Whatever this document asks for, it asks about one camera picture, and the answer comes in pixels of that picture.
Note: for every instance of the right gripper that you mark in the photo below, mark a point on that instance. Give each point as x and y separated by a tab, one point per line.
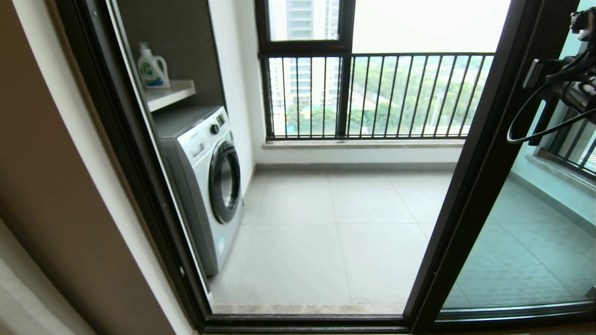
579	95

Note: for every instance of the black framed sliding glass door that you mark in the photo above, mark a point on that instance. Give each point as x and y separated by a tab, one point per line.
512	311
492	139

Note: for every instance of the short black metal window railing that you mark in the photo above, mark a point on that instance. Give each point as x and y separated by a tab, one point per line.
577	167

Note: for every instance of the short stone window sill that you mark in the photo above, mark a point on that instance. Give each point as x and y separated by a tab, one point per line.
558	171

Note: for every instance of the long black metal window railing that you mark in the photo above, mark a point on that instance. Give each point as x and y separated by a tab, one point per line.
419	55

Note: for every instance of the long stone window sill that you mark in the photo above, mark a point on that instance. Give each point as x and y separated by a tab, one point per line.
363	144

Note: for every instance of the distant high-rise building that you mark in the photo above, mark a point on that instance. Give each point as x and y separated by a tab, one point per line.
300	18

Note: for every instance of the silver front-loading washing machine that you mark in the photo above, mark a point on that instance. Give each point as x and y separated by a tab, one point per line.
195	195

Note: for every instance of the white detergent bottle green label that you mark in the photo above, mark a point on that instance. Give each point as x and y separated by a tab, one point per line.
152	70

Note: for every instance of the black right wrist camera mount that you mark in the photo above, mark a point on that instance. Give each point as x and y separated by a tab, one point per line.
584	25

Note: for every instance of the black window frame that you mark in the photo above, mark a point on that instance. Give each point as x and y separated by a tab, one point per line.
302	46

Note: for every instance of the white wall shelf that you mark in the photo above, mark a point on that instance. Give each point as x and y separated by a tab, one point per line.
168	94

